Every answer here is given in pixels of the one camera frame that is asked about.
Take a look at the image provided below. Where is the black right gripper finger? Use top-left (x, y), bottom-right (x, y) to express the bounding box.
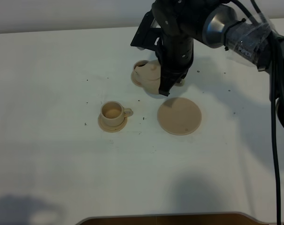
top-left (159, 70), bottom-right (188, 96)

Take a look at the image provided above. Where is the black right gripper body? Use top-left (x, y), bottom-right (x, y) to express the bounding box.
top-left (152, 0), bottom-right (217, 72)

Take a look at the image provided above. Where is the beige ceramic teapot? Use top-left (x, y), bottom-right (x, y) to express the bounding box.
top-left (134, 59), bottom-right (186, 95)

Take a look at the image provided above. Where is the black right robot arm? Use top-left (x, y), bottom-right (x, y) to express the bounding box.
top-left (152, 0), bottom-right (284, 127)

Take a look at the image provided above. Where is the large beige teapot saucer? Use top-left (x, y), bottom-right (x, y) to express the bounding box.
top-left (157, 97), bottom-right (202, 135)

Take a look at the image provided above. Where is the far beige teacup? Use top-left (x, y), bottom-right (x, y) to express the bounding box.
top-left (133, 60), bottom-right (149, 71)

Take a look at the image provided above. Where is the beige teacup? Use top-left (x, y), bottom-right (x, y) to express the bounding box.
top-left (100, 101), bottom-right (133, 127)
top-left (133, 60), bottom-right (149, 71)

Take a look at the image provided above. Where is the far small beige saucer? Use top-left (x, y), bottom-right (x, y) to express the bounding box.
top-left (131, 71), bottom-right (143, 87)

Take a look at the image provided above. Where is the small beige saucer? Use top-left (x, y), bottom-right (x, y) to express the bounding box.
top-left (98, 115), bottom-right (128, 133)
top-left (131, 71), bottom-right (143, 87)

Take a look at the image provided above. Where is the near beige teacup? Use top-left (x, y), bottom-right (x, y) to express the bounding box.
top-left (100, 101), bottom-right (133, 127)

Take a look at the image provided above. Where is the near small beige saucer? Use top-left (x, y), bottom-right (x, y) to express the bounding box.
top-left (98, 115), bottom-right (128, 133)

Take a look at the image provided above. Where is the brown wooden board edge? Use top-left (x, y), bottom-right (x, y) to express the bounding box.
top-left (79, 212), bottom-right (284, 225)

